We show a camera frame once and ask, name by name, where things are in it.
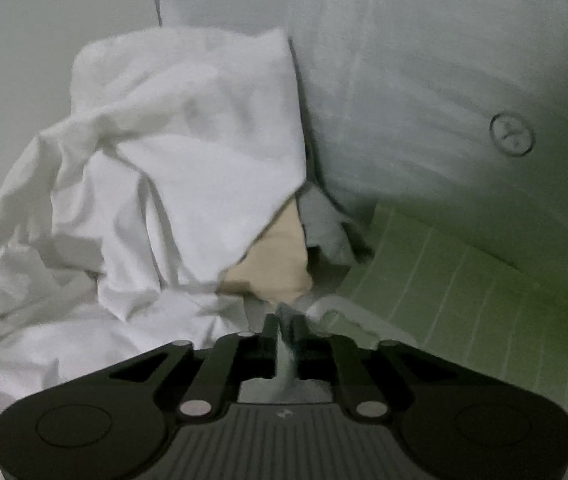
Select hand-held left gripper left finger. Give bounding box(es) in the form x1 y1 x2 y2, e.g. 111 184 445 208
106 313 280 420

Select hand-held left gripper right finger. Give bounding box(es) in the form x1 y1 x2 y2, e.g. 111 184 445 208
284 314 457 418

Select white garment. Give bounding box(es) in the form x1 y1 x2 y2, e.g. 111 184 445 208
0 28 417 480

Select beige cloth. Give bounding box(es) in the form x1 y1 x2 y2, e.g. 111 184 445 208
218 199 314 306

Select grey cloth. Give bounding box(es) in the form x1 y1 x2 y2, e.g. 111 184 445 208
296 184 372 266

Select green striped bed sheet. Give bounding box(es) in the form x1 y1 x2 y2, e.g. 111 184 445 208
314 201 568 480

